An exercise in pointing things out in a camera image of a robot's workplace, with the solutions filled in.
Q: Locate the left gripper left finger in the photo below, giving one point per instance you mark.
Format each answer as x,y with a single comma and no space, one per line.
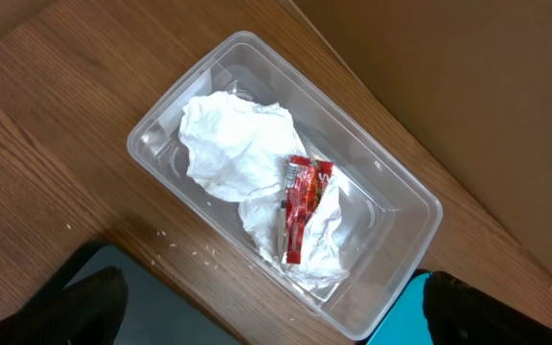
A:
91,311

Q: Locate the red sauce packet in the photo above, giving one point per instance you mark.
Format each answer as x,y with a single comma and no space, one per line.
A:
306,181

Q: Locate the white napkin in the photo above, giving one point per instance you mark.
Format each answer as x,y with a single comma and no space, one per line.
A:
320,267
237,149

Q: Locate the clear plastic bin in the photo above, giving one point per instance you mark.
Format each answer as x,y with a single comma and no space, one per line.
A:
389,216

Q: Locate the teal serving tray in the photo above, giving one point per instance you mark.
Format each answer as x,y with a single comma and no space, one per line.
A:
405,323

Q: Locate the black tray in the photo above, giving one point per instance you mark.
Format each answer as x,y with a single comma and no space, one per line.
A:
155,314

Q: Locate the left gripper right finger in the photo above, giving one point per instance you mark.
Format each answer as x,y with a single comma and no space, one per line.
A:
459,314

